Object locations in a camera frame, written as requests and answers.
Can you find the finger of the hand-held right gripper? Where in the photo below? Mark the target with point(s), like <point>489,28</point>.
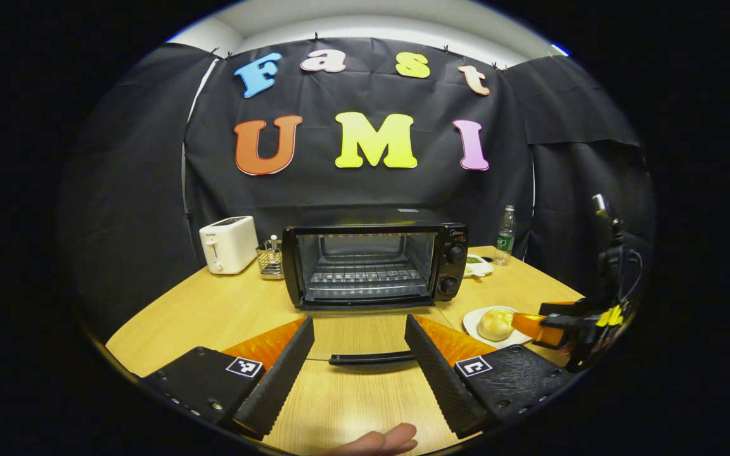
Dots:
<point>564,329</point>
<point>564,308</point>

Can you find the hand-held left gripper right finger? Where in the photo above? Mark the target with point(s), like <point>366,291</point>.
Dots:
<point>438,373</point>

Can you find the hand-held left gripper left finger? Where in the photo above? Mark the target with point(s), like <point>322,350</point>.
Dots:
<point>279,373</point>

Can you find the round bread bun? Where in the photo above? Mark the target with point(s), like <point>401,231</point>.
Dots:
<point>496,324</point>

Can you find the black electric oven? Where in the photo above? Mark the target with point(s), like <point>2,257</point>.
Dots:
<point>450,253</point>

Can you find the white plate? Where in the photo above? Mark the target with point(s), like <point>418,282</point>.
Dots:
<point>471,324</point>

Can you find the clear plastic water bottle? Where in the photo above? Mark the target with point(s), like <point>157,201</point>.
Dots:
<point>505,237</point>

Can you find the white divided snack dish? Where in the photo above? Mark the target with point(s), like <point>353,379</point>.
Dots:
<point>478,266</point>

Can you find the white toaster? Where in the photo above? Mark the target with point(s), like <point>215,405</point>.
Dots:
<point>229,244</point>

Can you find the small ceiling light panel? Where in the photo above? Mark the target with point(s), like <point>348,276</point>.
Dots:
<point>559,49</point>

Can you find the black backdrop cloth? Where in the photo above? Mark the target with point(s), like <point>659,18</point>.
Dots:
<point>137,158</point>

